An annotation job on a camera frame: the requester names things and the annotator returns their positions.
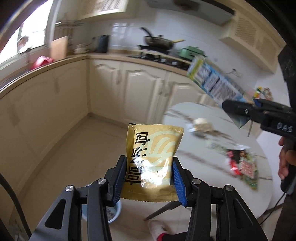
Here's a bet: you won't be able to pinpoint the blue white snack bag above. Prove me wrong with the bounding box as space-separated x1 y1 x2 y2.
187 55 252 108

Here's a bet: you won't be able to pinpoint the gold snack packet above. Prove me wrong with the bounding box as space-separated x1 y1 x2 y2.
121 123 184 202

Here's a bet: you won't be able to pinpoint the blue plastic trash bucket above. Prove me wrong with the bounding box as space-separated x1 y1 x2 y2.
82 199 122 224

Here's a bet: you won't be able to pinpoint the lower kitchen cabinets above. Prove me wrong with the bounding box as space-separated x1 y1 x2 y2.
1 55 214 190

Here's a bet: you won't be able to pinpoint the person's right hand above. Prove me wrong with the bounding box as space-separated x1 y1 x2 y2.
278 137 296 180

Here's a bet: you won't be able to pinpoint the condiment bottles group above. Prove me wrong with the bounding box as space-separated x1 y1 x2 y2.
253 86 273 101

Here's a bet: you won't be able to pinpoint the small beige wrapper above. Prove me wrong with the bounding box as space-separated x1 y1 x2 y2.
187 118 214 138

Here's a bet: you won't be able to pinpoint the round white marble table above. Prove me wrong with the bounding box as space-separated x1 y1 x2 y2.
162 102 273 217

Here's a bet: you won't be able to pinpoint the red green snack wrapper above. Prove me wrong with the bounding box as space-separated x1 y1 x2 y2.
226 146 259 190

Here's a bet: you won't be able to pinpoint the white slipper foot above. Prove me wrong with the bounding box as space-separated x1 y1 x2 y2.
147 219 168 241

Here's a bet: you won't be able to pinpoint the green electric cooker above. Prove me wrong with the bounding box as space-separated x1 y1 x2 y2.
177 46 206 61

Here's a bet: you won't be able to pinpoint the black gas stove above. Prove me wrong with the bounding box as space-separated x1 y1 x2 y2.
129 50 190 71

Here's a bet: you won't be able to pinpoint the range hood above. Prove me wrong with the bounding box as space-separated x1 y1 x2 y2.
146 0 235 26

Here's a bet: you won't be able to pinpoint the dark blue kettle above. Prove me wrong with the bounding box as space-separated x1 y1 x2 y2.
96 35 110 53

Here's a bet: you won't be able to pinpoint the wooden cutting board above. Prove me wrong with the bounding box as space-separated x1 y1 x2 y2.
50 36 68 61

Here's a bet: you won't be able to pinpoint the window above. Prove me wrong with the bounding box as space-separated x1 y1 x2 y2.
1 1 53 63

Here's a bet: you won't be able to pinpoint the black power cable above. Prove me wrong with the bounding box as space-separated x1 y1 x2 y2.
259 192 287 227

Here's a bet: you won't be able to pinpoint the upper wall cabinets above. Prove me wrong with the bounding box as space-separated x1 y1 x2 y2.
83 1 285 76

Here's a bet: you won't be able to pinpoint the black wok with handle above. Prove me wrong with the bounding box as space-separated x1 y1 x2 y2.
140 27 185 50

